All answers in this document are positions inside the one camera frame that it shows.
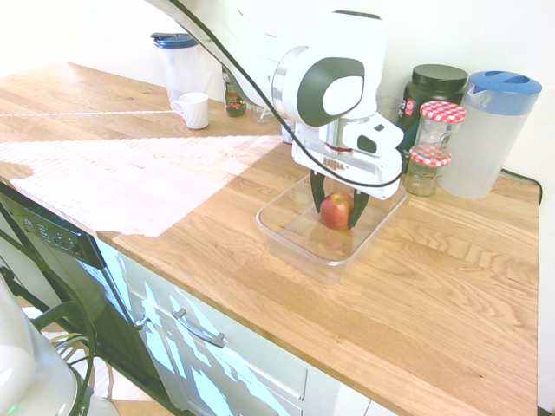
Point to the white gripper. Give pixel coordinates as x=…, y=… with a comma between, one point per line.
x=368, y=175

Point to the red apple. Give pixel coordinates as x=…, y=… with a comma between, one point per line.
x=336, y=211

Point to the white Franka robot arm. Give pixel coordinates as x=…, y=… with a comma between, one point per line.
x=312, y=65

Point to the clear plastic container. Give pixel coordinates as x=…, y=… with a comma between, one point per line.
x=299, y=242

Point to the short jar red checked lid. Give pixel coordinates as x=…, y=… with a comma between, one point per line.
x=425, y=177

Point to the tall jar red checked lid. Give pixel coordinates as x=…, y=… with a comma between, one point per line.
x=438, y=130

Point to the dark glass bottle red label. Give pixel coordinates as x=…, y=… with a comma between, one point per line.
x=234, y=102

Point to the black lidded tub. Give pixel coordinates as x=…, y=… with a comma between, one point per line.
x=429, y=84

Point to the wide frosted blue-lidded pitcher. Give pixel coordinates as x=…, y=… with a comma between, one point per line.
x=485, y=138

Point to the white ribbed mug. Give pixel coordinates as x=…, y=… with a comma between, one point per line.
x=194, y=110

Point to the white cabinet drawer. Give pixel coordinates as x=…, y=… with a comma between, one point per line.
x=260, y=359

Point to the slim clear blue-lidded pitcher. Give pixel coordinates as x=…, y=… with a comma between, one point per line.
x=180, y=71

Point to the black dishwasher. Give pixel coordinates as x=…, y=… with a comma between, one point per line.
x=86, y=277

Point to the white rounded machine base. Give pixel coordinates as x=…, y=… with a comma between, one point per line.
x=30, y=372

